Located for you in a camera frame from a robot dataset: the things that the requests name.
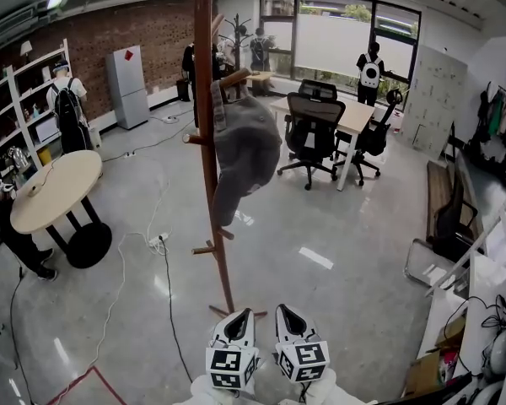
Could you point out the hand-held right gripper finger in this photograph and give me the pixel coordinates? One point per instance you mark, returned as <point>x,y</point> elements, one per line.
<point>312,329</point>
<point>280,327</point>

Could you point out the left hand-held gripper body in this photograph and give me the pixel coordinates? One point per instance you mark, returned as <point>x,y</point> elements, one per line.
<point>229,367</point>

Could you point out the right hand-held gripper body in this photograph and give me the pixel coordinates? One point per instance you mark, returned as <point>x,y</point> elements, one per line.
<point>303,361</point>

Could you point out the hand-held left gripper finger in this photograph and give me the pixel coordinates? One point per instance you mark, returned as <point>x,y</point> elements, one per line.
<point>251,333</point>
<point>223,329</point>

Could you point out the grey cap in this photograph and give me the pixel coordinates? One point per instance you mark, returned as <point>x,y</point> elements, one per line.
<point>244,142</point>

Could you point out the brown wooden coat rack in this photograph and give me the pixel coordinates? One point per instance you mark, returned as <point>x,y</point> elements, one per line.
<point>202,99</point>

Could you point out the person's right forearm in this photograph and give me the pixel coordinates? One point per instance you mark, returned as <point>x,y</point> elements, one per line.
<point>333,390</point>

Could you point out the clothes rack with garments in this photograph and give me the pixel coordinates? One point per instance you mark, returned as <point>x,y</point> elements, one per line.
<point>495,120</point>

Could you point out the black metal coat stand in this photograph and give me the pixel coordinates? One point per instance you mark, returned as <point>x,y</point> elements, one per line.
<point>237,36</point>

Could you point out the white power strip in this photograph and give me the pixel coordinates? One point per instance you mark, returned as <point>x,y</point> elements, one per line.
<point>157,240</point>

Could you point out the brown cardboard box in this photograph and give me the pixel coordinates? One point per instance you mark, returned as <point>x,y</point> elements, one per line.
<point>423,374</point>

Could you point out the red floor tape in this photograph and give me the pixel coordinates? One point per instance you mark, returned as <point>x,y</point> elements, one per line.
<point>105,384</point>

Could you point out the black cantilever chair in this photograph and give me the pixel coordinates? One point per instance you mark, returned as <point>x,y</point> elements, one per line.
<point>451,222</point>

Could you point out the white workbench shelf unit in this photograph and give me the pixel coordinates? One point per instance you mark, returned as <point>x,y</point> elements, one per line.
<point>485,285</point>

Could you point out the white helmet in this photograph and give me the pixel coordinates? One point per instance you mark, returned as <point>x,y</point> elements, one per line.
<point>499,352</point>

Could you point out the black mesh office chair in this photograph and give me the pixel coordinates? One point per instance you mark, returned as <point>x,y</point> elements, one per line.
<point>314,125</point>

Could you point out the round beige table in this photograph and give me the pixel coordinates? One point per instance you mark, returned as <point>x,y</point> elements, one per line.
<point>55,192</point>

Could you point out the rectangular wooden office table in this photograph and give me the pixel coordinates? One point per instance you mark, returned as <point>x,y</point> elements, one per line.
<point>358,114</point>

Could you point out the yellow bin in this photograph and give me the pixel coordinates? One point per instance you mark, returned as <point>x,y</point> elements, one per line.
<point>44,155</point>

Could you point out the low wooden bench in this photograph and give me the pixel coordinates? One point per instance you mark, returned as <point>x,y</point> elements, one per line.
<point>261,77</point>

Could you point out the silver refrigerator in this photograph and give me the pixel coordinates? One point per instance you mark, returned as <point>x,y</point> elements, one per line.
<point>128,87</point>

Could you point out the grey locker cabinet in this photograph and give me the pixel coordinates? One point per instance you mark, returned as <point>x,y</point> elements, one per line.
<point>436,99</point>

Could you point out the white backpack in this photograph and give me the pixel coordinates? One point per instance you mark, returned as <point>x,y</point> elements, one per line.
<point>371,72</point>

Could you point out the large black-framed window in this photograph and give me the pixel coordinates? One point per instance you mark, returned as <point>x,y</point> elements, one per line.
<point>333,44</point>

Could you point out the white open shelving unit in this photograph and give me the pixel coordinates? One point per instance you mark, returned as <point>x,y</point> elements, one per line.
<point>12,95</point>

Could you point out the white table lamp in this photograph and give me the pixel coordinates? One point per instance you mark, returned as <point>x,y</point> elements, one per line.
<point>25,49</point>

